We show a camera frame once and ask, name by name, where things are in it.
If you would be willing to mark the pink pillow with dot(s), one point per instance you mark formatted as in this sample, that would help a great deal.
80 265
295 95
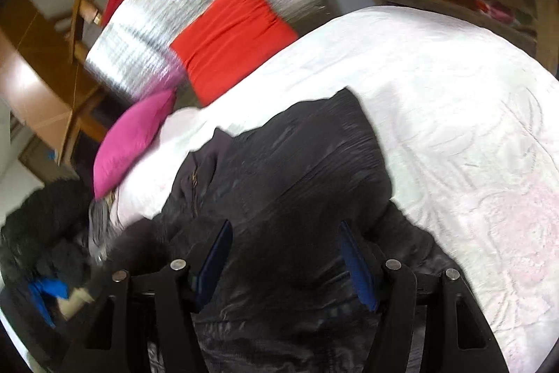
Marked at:
131 141

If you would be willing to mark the pile of black clothes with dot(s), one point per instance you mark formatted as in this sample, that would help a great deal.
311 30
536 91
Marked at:
35 220

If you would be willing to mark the wooden table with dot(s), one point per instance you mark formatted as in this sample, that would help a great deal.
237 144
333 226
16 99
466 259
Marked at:
26 84

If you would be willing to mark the red cushion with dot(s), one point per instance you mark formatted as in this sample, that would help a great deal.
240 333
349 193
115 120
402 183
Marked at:
231 41

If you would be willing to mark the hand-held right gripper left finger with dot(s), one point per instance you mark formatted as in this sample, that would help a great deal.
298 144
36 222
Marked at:
214 259

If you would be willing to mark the grey garment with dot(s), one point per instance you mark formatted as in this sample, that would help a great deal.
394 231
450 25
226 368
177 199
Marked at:
100 229

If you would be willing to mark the black jacket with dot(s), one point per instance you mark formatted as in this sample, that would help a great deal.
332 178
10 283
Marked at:
284 180

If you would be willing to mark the blue cloth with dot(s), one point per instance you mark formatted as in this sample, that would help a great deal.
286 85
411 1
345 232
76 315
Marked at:
48 290

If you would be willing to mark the cream blanket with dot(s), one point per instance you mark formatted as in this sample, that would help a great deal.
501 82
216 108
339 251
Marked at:
72 303

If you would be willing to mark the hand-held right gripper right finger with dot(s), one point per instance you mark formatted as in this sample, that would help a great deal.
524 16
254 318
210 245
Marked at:
358 268

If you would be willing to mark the white bed blanket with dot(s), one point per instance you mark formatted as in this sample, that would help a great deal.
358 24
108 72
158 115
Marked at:
436 93

